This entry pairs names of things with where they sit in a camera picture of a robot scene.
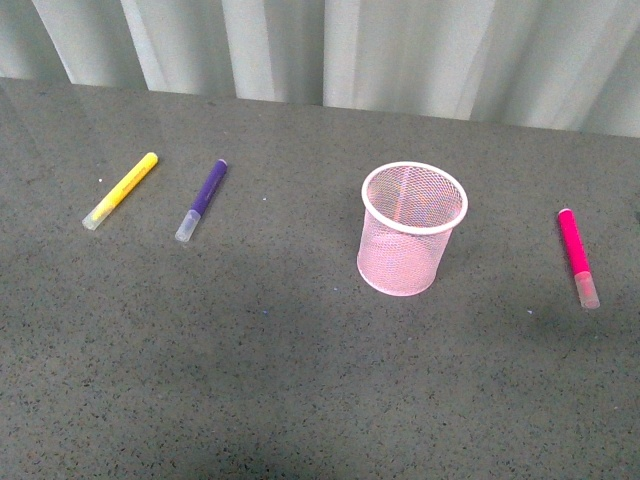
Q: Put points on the purple highlighter pen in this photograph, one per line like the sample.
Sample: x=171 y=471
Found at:
x=201 y=202

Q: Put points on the pink highlighter pen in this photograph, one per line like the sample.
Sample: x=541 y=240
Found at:
x=578 y=259

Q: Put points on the pink mesh pen cup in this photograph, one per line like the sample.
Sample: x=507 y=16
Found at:
x=411 y=209

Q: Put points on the yellow highlighter pen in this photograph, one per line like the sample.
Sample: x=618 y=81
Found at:
x=120 y=191

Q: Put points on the white pleated curtain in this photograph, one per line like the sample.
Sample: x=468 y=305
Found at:
x=568 y=65

